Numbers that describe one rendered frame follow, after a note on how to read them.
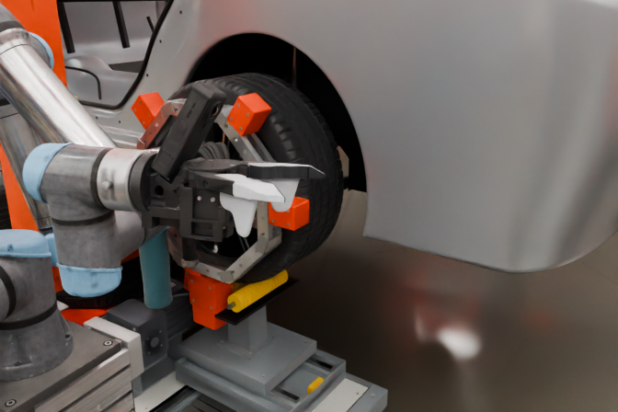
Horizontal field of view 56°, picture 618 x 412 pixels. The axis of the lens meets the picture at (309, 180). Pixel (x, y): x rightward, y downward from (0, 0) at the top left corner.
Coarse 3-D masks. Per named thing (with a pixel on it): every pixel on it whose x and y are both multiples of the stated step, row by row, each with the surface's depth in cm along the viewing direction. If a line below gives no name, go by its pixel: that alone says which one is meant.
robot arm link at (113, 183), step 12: (108, 156) 68; (120, 156) 68; (132, 156) 67; (108, 168) 67; (120, 168) 66; (132, 168) 67; (108, 180) 67; (120, 180) 66; (108, 192) 67; (120, 192) 66; (108, 204) 68; (120, 204) 68; (132, 204) 68
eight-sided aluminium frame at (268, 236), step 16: (160, 112) 176; (176, 112) 172; (224, 112) 162; (160, 128) 178; (224, 128) 162; (144, 144) 184; (160, 144) 189; (240, 144) 161; (256, 144) 163; (256, 160) 159; (272, 160) 162; (176, 240) 190; (272, 240) 165; (176, 256) 189; (208, 256) 188; (256, 256) 168; (208, 272) 183; (224, 272) 177; (240, 272) 174
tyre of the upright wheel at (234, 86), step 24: (264, 96) 170; (288, 96) 176; (288, 120) 167; (312, 120) 174; (288, 144) 163; (312, 144) 170; (336, 144) 179; (336, 168) 177; (312, 192) 167; (336, 192) 179; (312, 216) 171; (336, 216) 184; (288, 240) 171; (312, 240) 179; (264, 264) 179; (288, 264) 176
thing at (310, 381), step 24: (192, 360) 211; (312, 360) 208; (336, 360) 212; (192, 384) 206; (216, 384) 198; (240, 384) 199; (288, 384) 200; (312, 384) 195; (336, 384) 207; (240, 408) 194; (264, 408) 187; (288, 408) 188; (312, 408) 195
